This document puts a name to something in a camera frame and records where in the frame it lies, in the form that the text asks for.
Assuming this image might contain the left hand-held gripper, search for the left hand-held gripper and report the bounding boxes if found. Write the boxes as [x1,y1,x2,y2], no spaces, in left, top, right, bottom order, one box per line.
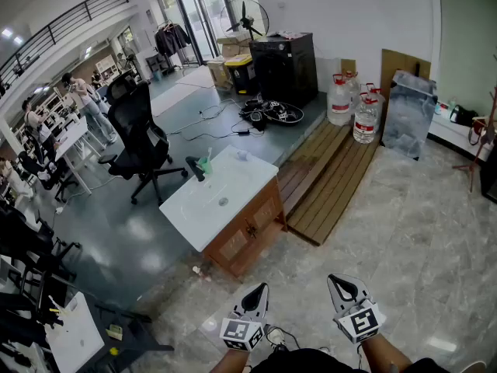
[220,283,270,351]

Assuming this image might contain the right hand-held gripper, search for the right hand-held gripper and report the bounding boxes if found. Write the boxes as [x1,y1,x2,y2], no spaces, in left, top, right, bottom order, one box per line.
[327,273,388,344]

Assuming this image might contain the person's left forearm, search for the person's left forearm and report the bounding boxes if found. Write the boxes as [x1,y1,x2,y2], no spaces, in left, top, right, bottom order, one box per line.
[209,347,250,373]

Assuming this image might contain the person's right forearm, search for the person's right forearm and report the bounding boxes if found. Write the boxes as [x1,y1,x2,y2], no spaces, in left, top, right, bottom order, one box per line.
[360,331,413,373]

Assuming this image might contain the wooden coat stand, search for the wooden coat stand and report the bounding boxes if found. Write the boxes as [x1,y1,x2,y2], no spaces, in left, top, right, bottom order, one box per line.
[452,54,497,193]

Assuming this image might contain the wooden vanity cabinet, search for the wooden vanity cabinet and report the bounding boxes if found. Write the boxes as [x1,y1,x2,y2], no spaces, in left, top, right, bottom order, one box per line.
[201,176,289,279]

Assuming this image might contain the person's black clothing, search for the person's black clothing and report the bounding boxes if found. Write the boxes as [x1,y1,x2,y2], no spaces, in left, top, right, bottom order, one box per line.
[251,347,451,373]

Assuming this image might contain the wooden slat platform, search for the wooden slat platform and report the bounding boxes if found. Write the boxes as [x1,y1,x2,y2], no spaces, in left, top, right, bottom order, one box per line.
[277,120,384,247]

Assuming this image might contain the dark sink faucet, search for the dark sink faucet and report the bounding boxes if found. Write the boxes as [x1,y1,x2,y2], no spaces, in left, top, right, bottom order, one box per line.
[185,155,207,183]

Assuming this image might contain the small white table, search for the small white table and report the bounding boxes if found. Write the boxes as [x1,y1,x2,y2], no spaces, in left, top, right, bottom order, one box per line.
[44,291,106,373]

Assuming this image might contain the plastic wrapped panel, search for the plastic wrapped panel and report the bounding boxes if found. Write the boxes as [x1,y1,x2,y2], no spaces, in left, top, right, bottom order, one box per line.
[381,69,438,162]

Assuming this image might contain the pile of black gear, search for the pile of black gear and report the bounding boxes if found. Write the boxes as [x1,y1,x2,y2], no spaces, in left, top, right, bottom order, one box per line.
[239,98,273,132]

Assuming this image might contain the white low bench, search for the white low bench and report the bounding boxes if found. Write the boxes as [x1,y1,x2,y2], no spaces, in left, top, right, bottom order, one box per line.
[426,110,495,163]

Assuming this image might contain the black mesh office chair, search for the black mesh office chair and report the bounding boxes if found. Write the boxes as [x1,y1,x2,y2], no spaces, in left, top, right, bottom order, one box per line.
[97,70,189,205]

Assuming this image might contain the black handbag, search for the black handbag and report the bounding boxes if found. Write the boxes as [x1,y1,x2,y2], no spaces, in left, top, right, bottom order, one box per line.
[449,105,480,128]

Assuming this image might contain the pale floor mat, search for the pale floor mat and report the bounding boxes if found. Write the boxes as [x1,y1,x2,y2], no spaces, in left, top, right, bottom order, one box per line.
[149,64,217,118]

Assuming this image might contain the black bin with yellow lid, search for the black bin with yellow lid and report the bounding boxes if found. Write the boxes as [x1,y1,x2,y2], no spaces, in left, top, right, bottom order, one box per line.
[224,54,258,96]

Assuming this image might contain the cardboard box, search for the cardboard box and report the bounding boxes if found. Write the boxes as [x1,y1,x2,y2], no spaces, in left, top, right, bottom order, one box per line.
[216,33,252,58]
[207,58,234,91]

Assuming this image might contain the black cabinet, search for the black cabinet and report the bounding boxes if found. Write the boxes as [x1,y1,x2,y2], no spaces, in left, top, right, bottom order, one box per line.
[248,32,319,109]

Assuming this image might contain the brown cardboard sheet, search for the brown cardboard sheet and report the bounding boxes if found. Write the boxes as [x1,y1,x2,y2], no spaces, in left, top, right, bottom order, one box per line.
[380,48,433,100]

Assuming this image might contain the white desk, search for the white desk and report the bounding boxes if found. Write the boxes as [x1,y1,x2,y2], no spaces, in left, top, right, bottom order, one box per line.
[54,115,105,196]

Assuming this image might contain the clothes rack with dark clothes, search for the clothes rack with dark clothes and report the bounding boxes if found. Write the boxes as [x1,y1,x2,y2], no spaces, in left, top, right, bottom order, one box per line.
[154,20,193,69]

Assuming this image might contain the black standing fan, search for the black standing fan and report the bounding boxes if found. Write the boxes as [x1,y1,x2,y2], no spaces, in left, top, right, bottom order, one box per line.
[219,0,270,43]

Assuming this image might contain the glass entrance doors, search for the glass entrance doors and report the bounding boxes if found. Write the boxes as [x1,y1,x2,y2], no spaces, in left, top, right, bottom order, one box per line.
[153,0,235,68]

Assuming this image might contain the black mezzanine railing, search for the black mezzanine railing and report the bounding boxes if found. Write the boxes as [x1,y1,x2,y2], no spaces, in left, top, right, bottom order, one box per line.
[0,0,130,89]

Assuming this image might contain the white floor cable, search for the white floor cable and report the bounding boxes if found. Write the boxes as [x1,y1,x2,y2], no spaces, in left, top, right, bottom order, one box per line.
[166,98,249,136]

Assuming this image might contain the black floor cable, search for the black floor cable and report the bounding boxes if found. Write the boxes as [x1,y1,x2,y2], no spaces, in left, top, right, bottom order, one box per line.
[198,105,244,132]

